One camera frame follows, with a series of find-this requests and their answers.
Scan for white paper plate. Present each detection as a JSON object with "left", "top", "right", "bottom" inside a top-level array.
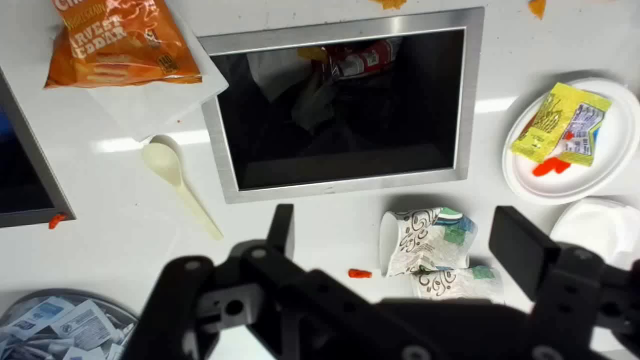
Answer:
[{"left": 499, "top": 78, "right": 640, "bottom": 205}]

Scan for white paper napkin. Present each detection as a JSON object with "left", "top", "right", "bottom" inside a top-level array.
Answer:
[{"left": 85, "top": 0, "right": 230, "bottom": 142}]

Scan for red candy pieces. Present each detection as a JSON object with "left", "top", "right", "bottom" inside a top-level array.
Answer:
[{"left": 530, "top": 156, "right": 571, "bottom": 178}]

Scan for orange chips bag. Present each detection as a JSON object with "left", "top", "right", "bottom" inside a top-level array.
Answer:
[{"left": 44, "top": 0, "right": 204, "bottom": 89}]

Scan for cream plastic spoon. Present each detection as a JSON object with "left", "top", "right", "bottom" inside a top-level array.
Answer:
[{"left": 140, "top": 140, "right": 226, "bottom": 241}]

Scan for yellow candy packet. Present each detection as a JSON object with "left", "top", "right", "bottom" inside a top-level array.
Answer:
[{"left": 509, "top": 80, "right": 614, "bottom": 167}]

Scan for red crushed can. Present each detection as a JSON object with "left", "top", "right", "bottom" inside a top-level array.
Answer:
[{"left": 325, "top": 37, "right": 400, "bottom": 80}]

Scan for white crumpled paper trash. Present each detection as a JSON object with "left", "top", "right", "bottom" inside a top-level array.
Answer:
[{"left": 245, "top": 47, "right": 336, "bottom": 132}]

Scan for glass jar with sachets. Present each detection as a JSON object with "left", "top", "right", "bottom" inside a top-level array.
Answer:
[{"left": 0, "top": 285, "right": 138, "bottom": 360}]

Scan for white paper bowl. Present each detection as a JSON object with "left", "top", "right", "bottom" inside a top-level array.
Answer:
[{"left": 547, "top": 196, "right": 640, "bottom": 268}]

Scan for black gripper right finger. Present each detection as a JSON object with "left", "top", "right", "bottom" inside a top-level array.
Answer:
[{"left": 488, "top": 205, "right": 640, "bottom": 360}]

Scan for printed paper cup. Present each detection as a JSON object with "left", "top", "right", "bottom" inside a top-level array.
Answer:
[
  {"left": 377, "top": 205, "right": 478, "bottom": 276},
  {"left": 411, "top": 261, "right": 498, "bottom": 299}
]

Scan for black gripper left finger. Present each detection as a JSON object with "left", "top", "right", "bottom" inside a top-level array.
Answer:
[{"left": 121, "top": 202, "right": 402, "bottom": 360}]

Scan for steel framed countertop opening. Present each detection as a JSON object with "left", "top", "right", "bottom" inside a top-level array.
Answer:
[
  {"left": 0, "top": 68, "right": 75, "bottom": 229},
  {"left": 197, "top": 5, "right": 485, "bottom": 205}
]

